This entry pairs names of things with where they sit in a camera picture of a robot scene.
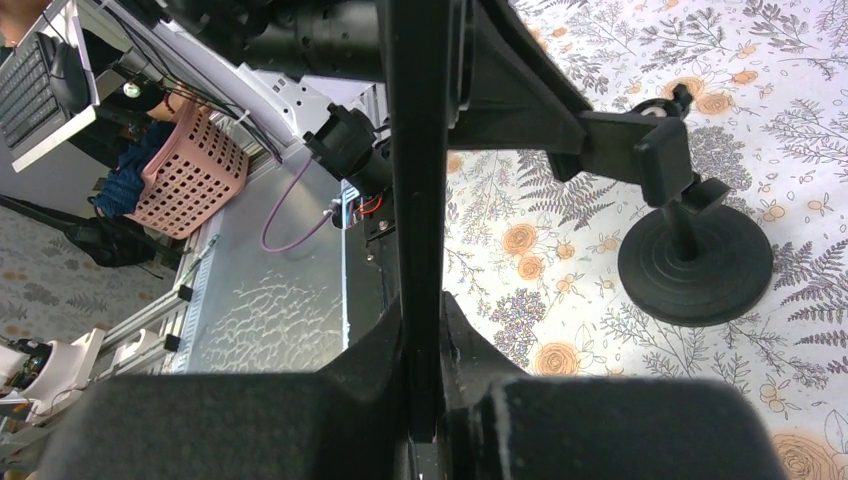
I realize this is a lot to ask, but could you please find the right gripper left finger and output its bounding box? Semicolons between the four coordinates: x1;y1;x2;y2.
37;302;408;479

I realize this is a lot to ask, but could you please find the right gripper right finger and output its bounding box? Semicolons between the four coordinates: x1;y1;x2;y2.
437;295;784;479

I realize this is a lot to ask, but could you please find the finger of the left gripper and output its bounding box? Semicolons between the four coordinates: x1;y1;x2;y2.
448;1;591;151

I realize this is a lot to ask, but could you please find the black phone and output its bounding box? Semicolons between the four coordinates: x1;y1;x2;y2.
383;1;453;442

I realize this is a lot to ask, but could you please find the black round-base stand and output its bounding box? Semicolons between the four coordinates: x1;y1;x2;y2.
548;84;773;328

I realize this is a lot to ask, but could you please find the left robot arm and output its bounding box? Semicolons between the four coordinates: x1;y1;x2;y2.
131;1;589;197

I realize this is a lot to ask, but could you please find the pink perforated basket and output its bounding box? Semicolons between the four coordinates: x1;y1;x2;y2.
127;103;249;240

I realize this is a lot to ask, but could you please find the grey monitor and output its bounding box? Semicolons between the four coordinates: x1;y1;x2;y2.
1;1;100;173

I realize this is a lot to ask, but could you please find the aluminium frame profile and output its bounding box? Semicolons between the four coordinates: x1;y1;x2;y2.
90;227;220;382

